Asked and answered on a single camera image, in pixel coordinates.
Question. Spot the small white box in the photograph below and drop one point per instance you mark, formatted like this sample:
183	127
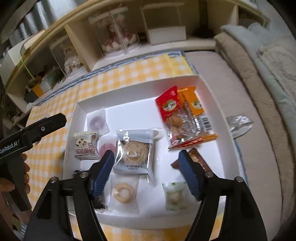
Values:
166	34

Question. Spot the pink pastry clear packet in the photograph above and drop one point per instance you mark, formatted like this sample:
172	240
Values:
107	147

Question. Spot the yellow box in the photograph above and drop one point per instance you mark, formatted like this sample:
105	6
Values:
37	90

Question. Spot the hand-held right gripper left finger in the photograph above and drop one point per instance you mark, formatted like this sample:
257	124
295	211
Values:
104	171

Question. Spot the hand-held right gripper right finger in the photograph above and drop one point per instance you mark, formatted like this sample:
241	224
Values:
188	176

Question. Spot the pale soup packet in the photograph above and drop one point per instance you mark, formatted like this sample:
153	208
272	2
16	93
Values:
238	125

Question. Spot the orange snack packet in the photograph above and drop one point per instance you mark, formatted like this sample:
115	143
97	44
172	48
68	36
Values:
192	104

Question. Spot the round pastry clear packet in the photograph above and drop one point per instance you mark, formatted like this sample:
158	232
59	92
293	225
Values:
122	193

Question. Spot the beige mattress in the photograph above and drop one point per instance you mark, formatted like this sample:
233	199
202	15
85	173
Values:
242	97

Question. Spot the brown chocolate packet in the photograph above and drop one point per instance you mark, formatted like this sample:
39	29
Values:
196	158

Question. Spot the dark grey box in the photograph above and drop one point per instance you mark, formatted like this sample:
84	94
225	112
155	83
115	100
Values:
29	97

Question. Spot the white cardboard box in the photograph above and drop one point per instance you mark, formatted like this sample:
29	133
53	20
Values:
138	111

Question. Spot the red snack packet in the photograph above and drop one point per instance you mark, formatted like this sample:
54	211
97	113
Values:
170	109

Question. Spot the purple pastry clear packet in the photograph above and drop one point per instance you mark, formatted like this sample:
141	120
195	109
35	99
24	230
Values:
95	121

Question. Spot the wooden shelf unit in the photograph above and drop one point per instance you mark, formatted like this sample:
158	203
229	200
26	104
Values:
76	44

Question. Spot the green white candy packet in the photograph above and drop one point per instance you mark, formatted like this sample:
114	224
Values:
174	197

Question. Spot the grey curtain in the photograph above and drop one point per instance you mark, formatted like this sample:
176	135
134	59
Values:
27	18

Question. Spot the white dress doll in case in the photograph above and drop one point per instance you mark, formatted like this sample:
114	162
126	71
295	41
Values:
69	58

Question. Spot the red dress doll in case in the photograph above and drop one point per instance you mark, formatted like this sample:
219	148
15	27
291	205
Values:
118	34

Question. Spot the white foam box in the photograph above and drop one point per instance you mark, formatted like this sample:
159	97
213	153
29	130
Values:
10	61

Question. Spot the green ribbon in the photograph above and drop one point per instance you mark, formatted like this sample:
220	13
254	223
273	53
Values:
26	67

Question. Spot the yellow checkered tablecloth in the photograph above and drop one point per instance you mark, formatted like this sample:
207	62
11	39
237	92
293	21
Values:
138	69

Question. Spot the grey blue blanket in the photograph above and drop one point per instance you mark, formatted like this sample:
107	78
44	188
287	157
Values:
242	30

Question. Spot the person's left hand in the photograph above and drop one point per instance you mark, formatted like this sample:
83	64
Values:
26	171

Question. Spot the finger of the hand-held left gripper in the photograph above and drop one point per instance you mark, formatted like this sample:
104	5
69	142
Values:
48	125

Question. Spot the white cookie packet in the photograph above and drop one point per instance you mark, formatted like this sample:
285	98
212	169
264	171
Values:
85	144

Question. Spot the beige blanket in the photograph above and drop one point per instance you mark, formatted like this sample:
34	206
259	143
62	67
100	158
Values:
249	69

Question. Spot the cream fluffy blanket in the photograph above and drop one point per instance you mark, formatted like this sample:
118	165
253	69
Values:
282	60

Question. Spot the grey window pastry packet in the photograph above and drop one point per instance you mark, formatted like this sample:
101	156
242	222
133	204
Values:
134	153

